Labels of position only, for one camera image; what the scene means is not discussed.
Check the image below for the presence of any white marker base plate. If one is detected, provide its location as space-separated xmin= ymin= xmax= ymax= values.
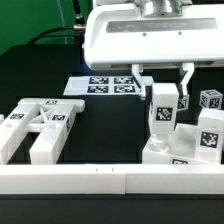
xmin=62 ymin=76 xmax=155 ymax=97

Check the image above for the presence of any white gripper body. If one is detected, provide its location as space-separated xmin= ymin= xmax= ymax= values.
xmin=84 ymin=2 xmax=224 ymax=70

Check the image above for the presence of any white front fence bar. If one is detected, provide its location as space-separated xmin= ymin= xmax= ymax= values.
xmin=0 ymin=164 xmax=224 ymax=194

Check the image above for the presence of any marker cube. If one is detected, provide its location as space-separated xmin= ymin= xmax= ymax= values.
xmin=199 ymin=89 xmax=223 ymax=109
xmin=177 ymin=95 xmax=189 ymax=111

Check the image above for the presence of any white chair seat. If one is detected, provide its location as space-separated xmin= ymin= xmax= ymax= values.
xmin=142 ymin=123 xmax=221 ymax=165

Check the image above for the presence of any white part at left edge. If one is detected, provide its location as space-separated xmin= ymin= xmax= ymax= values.
xmin=0 ymin=114 xmax=4 ymax=126

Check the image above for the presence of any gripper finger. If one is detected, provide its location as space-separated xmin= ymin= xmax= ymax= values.
xmin=131 ymin=64 xmax=146 ymax=100
xmin=177 ymin=63 xmax=194 ymax=98

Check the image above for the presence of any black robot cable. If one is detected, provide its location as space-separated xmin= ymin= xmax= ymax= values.
xmin=26 ymin=0 xmax=88 ymax=46

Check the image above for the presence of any white chair back frame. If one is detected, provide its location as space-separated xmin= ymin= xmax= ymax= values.
xmin=0 ymin=98 xmax=85 ymax=165

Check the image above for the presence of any marker cube right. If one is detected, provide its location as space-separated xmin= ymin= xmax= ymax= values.
xmin=199 ymin=89 xmax=223 ymax=109

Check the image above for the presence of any marker cube left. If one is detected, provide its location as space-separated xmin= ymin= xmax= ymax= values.
xmin=177 ymin=95 xmax=189 ymax=111

